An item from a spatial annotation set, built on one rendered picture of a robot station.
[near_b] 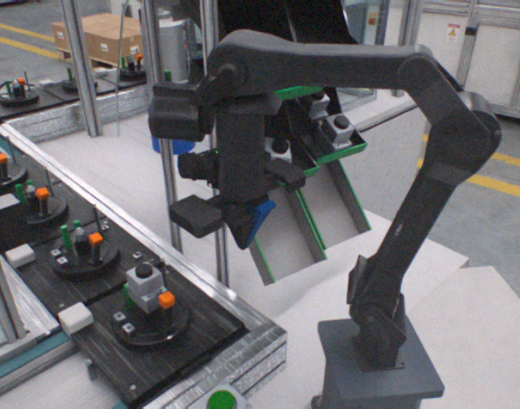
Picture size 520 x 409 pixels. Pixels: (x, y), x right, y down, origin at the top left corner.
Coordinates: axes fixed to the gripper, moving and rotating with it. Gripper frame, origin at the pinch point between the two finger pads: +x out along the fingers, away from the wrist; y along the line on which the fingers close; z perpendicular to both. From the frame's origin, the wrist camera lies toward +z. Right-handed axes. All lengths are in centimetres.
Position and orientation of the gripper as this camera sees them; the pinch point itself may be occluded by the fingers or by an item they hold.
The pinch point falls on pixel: (242, 227)
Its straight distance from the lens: 65.0
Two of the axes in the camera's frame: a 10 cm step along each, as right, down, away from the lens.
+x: 0.0, 8.5, 5.3
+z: -6.9, -3.9, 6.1
